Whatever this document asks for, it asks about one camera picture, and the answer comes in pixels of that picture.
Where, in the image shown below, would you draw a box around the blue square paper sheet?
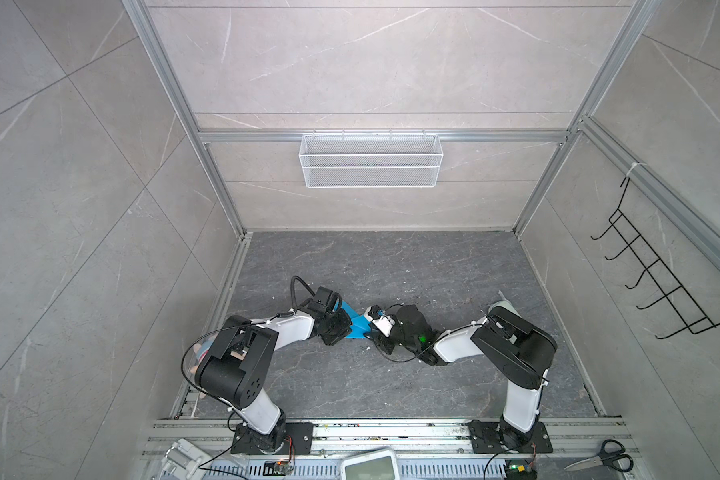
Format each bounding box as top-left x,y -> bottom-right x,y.
341,302 -> 371,339

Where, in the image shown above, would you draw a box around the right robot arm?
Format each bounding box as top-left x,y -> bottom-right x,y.
364,300 -> 557,449

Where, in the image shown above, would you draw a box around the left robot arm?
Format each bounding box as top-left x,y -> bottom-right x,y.
182,287 -> 352,443

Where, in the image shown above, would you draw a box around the white display device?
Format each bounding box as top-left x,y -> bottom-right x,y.
340,448 -> 401,480

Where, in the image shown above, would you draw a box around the small orange circuit board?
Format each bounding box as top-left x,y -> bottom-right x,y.
263,460 -> 295,476

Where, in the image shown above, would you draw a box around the small green circuit board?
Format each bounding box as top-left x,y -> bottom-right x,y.
504,460 -> 538,480

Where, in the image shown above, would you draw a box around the white clamp device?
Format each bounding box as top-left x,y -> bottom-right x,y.
158,438 -> 212,480

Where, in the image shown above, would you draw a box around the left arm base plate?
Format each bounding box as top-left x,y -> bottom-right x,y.
231,422 -> 315,455

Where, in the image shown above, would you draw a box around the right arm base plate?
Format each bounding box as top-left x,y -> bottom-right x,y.
466,420 -> 553,454

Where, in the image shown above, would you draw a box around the white wire mesh basket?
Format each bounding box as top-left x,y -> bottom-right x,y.
298,133 -> 444,189

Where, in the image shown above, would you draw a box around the black handled scissors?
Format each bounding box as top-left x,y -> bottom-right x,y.
564,439 -> 635,473

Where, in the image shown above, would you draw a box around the black wire hook rack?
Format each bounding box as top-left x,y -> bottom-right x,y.
590,177 -> 720,340

